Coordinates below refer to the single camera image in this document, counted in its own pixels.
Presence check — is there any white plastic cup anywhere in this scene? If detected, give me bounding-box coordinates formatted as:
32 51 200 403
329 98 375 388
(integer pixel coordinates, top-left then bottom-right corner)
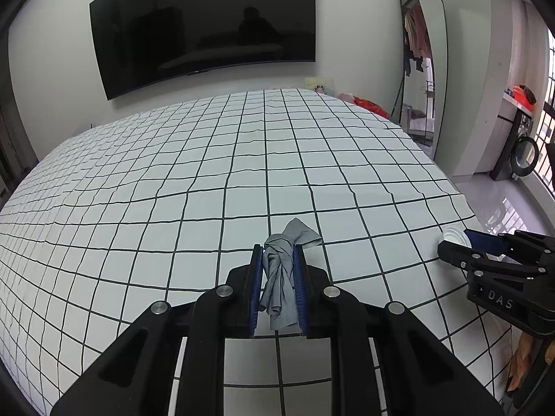
441 226 471 250

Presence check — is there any window with metal grille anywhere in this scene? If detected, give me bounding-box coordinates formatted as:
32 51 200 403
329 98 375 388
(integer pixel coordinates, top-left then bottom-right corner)
538 30 555 200

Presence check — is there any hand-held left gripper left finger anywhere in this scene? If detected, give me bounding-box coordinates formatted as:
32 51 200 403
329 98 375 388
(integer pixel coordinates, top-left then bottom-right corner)
50 244 265 416

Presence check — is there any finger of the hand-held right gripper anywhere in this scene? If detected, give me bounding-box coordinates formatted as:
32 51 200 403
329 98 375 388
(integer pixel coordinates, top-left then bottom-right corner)
464 229 509 256
437 240 486 272

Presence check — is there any tall standing mirror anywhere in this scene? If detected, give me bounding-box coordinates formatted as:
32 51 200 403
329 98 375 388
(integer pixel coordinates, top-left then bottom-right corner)
390 0 447 161

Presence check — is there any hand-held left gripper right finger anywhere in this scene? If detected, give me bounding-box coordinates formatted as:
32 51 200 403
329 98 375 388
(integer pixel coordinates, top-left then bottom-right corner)
292 246 506 416

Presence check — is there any framed photo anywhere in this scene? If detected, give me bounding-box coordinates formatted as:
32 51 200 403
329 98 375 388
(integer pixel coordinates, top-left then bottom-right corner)
305 77 334 96

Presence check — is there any red plastic bag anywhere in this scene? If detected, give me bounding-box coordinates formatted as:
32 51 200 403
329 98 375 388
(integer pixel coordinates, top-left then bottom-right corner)
351 94 391 119

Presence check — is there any person's right hand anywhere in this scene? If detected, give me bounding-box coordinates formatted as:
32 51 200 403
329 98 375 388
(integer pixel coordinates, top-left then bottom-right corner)
506 333 543 399

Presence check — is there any tall white wardrobe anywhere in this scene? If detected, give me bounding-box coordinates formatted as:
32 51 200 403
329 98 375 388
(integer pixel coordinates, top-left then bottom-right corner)
438 0 516 176

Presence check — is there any black wall television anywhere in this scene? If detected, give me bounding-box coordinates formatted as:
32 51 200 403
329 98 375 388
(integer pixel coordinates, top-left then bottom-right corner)
89 0 316 101

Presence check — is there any grey cloth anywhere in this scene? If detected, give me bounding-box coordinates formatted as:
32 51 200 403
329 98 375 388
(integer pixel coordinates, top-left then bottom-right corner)
259 218 323 331

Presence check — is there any bed with grid-pattern sheet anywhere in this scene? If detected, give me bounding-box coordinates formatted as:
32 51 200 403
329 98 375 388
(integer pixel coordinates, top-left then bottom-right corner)
0 89 475 416

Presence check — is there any dark washing machine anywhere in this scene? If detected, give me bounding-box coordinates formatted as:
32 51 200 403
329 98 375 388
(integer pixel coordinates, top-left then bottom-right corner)
490 113 540 181

